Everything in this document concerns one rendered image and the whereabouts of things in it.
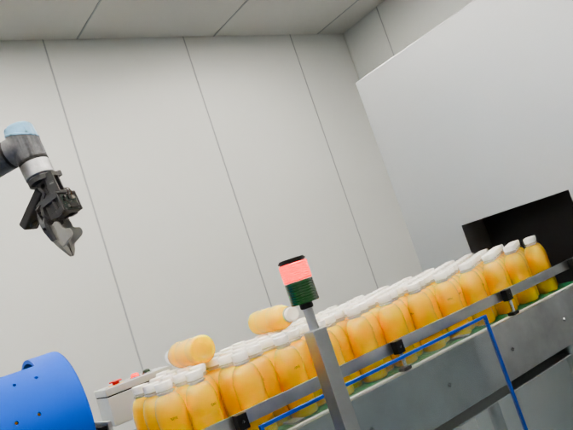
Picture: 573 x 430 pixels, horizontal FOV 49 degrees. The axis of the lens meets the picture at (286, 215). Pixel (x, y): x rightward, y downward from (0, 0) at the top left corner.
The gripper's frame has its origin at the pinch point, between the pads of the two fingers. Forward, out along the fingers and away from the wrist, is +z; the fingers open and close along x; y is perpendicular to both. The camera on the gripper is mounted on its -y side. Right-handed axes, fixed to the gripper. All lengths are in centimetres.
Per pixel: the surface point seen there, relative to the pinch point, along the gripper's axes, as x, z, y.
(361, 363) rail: 27, 58, 46
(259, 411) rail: -1, 54, 30
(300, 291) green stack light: -2, 35, 53
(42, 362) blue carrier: -24.4, 23.7, 2.9
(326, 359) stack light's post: -1, 50, 51
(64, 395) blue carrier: -27.7, 32.1, 8.0
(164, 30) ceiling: 307, -197, -86
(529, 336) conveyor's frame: 80, 79, 79
